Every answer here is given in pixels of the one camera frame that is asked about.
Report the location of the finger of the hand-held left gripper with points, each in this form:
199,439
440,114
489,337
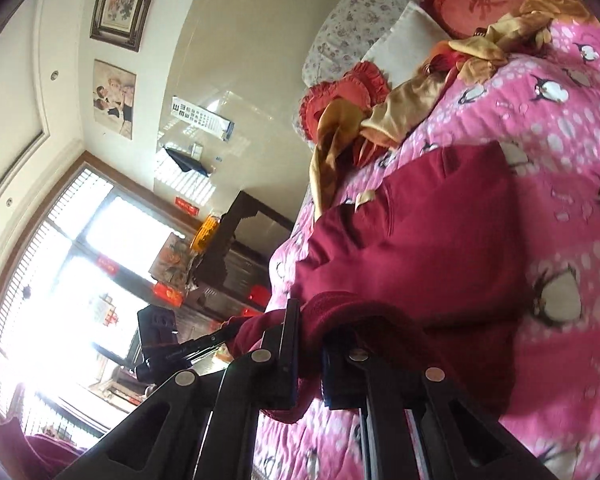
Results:
200,344

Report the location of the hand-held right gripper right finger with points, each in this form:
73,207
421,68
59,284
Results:
337,385

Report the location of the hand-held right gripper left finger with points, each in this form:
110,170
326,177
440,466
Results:
280,370

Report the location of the maroon knit sweater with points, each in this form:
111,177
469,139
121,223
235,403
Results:
420,240

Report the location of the flower printed box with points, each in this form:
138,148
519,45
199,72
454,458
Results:
170,260

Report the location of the yellow packet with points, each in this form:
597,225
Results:
204,234

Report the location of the window with blinds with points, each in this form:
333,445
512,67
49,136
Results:
40,280

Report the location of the maroon cloth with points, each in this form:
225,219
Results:
35,455

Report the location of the small red ruffled pillow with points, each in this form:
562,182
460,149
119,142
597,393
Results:
340,92

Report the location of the pink penguin printed blanket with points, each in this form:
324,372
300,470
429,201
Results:
570,200

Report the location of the golden satin cloth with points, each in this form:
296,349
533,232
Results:
410,95

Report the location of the framed flower painting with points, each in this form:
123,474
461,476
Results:
125,0

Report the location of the white pillow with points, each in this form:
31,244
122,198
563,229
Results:
405,40

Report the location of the floral upholstered headboard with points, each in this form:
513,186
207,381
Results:
360,10

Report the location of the large red heart-shaped pillow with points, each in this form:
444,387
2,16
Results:
470,5

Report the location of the orange patterned blanket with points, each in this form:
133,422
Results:
570,5

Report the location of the black cloth on wall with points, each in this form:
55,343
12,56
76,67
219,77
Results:
182,160

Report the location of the wall eye chart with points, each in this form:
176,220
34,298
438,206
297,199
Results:
200,116

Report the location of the wall poster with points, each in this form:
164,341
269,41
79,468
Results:
114,100

